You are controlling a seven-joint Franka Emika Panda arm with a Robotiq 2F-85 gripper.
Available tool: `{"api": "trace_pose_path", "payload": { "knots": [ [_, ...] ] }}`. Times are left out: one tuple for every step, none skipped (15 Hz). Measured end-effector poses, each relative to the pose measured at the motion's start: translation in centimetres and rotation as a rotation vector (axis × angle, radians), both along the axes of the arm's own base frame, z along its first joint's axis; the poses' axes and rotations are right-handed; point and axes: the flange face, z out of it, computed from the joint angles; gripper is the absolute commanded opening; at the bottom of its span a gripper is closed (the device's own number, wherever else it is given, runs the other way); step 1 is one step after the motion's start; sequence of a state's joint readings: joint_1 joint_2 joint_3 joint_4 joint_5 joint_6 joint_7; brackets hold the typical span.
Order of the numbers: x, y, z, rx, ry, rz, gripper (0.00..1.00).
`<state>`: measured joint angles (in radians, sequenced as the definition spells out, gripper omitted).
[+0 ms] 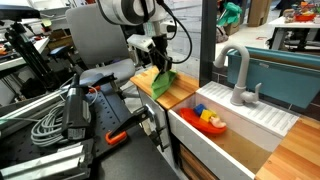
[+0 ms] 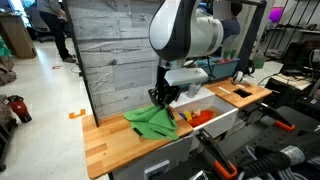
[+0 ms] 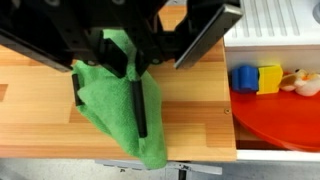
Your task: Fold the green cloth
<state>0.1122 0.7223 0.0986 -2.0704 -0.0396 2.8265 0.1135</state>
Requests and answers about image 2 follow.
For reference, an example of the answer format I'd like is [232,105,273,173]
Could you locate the white stick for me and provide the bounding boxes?
[218,86,232,95]

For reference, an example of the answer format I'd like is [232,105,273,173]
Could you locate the grey wood backdrop panel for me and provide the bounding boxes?
[64,0,165,120]

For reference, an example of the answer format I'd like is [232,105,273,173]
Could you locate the green cloth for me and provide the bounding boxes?
[122,104,180,141]

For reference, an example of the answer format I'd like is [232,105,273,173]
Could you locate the white headphones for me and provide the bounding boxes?
[231,70,246,85]

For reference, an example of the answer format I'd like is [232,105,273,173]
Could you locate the black bag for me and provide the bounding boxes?
[0,94,18,173]

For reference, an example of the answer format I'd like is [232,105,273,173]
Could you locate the wooden counter with cutout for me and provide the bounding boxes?
[204,78,273,110]

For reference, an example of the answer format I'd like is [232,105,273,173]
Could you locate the black corrugated hose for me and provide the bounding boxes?
[238,151,292,179]

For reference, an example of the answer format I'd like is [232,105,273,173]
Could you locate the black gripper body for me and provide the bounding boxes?
[155,65,182,107]

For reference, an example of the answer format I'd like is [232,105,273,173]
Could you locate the wooden cabinet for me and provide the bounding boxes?
[0,12,38,60]

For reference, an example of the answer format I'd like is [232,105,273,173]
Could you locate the black clamp orange handle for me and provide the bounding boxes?
[256,102,296,132]
[196,128,238,180]

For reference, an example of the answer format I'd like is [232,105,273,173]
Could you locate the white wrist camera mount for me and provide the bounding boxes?
[163,67,209,87]

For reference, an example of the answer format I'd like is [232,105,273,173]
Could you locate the red black canister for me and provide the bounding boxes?
[7,94,33,124]

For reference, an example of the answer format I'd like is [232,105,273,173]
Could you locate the black slanted frame post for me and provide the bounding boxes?
[234,0,268,75]

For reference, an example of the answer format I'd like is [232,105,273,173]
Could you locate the standing person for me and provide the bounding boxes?
[36,0,78,64]

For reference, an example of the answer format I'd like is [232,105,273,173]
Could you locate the white sink basin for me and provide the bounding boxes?
[168,86,240,139]

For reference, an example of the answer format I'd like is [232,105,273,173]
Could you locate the green bottle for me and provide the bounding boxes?
[252,50,267,70]

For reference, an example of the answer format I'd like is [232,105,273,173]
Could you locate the purple lamp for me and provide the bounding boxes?
[268,6,284,23]

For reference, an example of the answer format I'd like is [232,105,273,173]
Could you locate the teal plastic bin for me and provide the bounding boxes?
[196,57,240,81]

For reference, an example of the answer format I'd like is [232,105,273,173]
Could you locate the seated person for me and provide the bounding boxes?
[218,2,244,57]

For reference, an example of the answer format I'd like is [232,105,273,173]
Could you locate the red bowl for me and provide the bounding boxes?
[186,109,215,128]

